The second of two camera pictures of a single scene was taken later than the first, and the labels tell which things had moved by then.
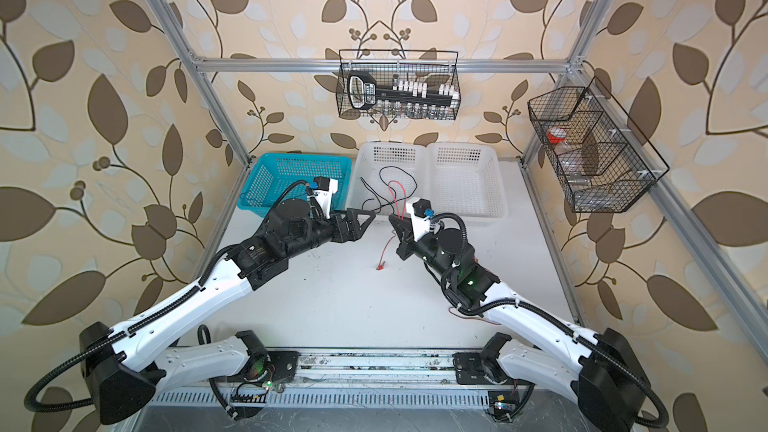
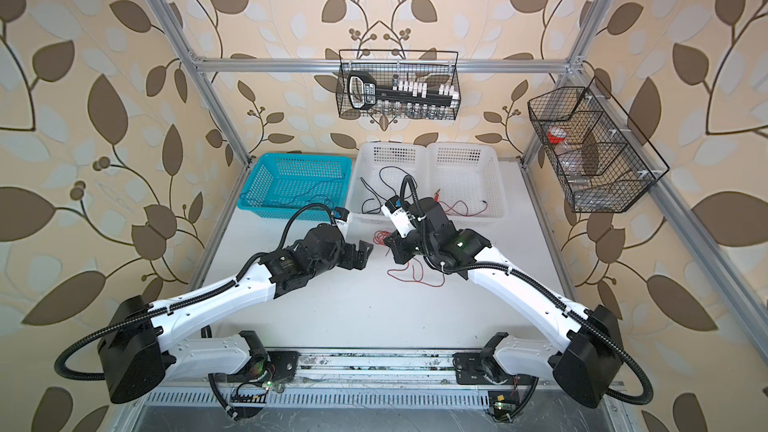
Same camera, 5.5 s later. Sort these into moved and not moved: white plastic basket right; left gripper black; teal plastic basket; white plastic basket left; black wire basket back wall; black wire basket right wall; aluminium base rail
Moved: left gripper black
Not moved: white plastic basket right; aluminium base rail; white plastic basket left; black wire basket right wall; black wire basket back wall; teal plastic basket
